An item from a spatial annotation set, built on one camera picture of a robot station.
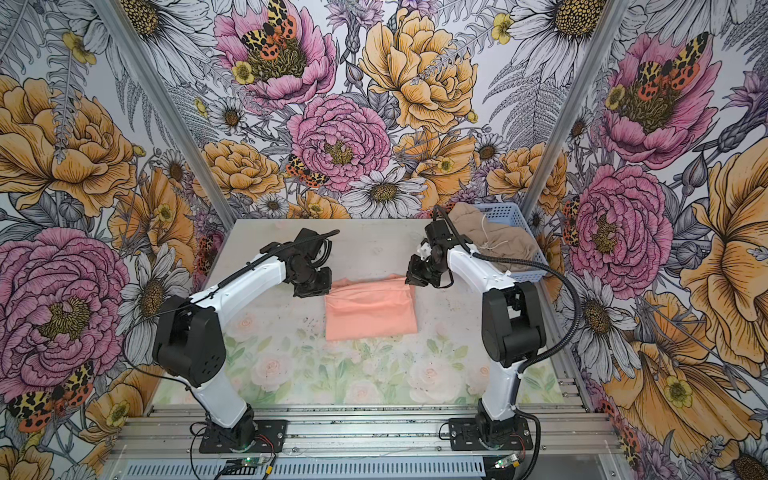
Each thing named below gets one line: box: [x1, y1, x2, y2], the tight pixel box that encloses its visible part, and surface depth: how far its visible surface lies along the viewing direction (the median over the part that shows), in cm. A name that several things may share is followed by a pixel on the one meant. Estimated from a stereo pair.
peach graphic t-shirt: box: [324, 274, 418, 341], surface depth 93 cm
